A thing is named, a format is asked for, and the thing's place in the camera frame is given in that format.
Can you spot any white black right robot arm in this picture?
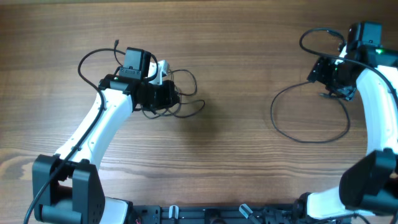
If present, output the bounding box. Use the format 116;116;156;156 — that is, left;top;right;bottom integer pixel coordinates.
302;21;397;221

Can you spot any black USB-A cable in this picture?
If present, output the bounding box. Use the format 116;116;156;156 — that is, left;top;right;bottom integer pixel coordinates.
113;39;206;119

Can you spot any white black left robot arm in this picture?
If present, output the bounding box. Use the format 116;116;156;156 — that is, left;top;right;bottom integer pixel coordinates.
24;47;180;223

